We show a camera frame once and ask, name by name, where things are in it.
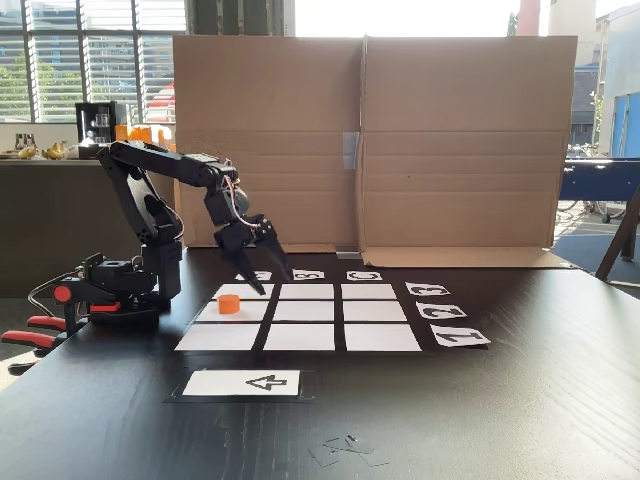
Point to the black coffee machine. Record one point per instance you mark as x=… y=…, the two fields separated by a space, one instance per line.
x=100 y=125

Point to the grey tape on table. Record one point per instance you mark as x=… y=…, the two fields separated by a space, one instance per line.
x=348 y=254

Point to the white nine-square grid sheet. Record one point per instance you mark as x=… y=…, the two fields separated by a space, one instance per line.
x=325 y=320

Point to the paper sheet letter B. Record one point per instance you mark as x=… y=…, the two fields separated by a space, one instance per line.
x=310 y=275

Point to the round orange token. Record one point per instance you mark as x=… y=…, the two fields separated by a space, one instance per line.
x=229 y=305

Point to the white arrow paper sheet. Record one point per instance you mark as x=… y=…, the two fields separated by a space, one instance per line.
x=220 y=383

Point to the grey tape on cardboard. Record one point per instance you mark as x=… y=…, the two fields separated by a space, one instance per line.
x=351 y=150

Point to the paper sheet number 3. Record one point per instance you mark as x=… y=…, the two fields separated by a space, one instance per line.
x=427 y=289

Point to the black clamp red trigger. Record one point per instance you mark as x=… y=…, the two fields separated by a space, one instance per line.
x=120 y=315

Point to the brown wooden leg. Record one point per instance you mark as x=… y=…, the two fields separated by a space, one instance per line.
x=620 y=235

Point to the brown cardboard panel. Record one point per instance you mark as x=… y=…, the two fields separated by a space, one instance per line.
x=280 y=100
x=465 y=125

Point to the dark counter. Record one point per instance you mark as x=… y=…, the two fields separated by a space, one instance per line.
x=60 y=215

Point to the yellow banana bunch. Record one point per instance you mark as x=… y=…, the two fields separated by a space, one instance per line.
x=27 y=153
x=54 y=150

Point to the paper sheet letter A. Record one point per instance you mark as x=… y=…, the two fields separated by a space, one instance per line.
x=262 y=276

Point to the orange cartons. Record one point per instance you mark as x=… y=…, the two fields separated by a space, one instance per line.
x=140 y=134

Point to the paper sheet letter C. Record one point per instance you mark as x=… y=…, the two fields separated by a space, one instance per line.
x=364 y=276

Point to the paper sheet number 1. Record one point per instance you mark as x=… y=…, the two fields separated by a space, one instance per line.
x=460 y=336

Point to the paper sheet number 2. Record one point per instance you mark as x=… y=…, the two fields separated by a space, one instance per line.
x=441 y=310

